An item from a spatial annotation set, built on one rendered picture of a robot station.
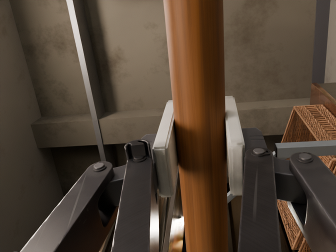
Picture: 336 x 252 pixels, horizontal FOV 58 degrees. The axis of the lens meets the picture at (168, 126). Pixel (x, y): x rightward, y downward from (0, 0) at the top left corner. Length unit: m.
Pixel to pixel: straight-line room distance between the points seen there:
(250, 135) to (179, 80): 0.05
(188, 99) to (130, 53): 3.24
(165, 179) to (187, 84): 0.05
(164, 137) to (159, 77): 3.23
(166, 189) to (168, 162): 0.02
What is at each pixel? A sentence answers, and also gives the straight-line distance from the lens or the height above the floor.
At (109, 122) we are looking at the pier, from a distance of 3.39.
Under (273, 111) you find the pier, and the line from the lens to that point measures 3.26.
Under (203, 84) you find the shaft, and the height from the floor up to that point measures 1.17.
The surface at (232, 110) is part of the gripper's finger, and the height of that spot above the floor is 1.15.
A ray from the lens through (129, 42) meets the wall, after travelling 3.38.
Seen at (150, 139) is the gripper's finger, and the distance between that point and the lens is 0.18.
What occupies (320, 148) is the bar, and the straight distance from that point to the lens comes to 1.17.
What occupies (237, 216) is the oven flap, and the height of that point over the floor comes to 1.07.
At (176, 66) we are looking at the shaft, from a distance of 0.16.
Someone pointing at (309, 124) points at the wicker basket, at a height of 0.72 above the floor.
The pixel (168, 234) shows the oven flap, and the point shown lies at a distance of 1.45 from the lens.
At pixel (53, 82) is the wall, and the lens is 3.78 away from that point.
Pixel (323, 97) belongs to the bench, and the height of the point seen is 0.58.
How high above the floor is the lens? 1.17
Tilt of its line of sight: 8 degrees up
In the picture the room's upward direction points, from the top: 94 degrees counter-clockwise
